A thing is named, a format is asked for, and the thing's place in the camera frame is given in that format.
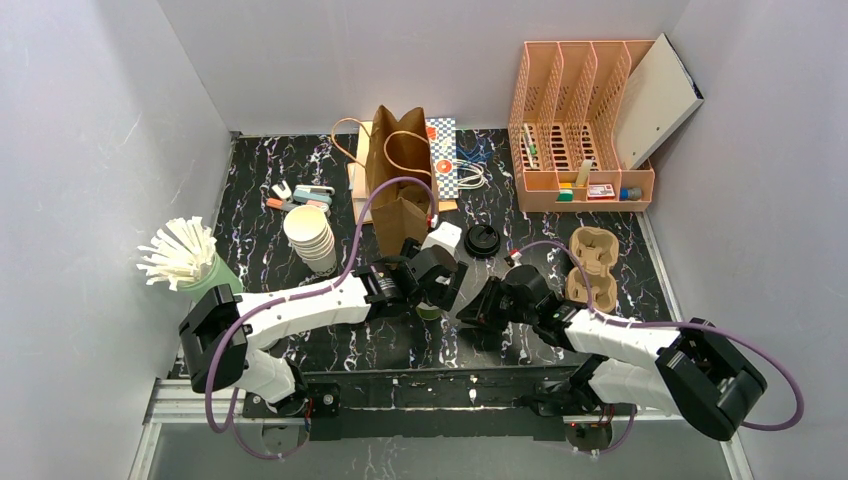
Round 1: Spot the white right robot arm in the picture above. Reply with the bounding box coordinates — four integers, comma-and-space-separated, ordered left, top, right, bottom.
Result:
457, 265, 767, 440

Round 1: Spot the green paper coffee cup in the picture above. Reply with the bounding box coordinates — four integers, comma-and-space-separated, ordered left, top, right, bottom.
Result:
416, 302, 453, 320

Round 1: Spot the green cup of stirrers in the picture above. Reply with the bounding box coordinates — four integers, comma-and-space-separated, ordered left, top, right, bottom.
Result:
136, 216, 244, 303

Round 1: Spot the checkered paper sheet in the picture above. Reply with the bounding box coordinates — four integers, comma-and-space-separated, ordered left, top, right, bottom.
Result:
425, 117, 459, 200

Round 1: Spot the stack of white lids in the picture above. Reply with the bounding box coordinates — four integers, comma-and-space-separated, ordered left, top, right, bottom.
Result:
283, 205, 337, 275

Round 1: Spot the brown paper bag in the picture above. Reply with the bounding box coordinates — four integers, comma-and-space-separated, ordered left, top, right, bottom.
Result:
337, 105, 439, 256

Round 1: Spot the black coffee cup lid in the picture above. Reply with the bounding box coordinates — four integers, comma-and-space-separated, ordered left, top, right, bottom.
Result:
463, 224, 501, 259

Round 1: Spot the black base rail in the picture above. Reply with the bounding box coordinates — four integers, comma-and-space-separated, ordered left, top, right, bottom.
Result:
285, 368, 624, 428

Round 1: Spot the cardboard cup carrier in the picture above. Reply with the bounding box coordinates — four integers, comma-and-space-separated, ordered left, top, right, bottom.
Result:
569, 227, 619, 313

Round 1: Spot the orange file organizer rack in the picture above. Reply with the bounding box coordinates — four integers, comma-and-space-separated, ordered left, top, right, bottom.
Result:
507, 40, 655, 213

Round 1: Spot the white folder board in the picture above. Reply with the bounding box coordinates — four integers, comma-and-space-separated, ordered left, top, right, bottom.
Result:
613, 34, 704, 170

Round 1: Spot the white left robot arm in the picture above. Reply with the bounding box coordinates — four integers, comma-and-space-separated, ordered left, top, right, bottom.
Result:
178, 239, 468, 403

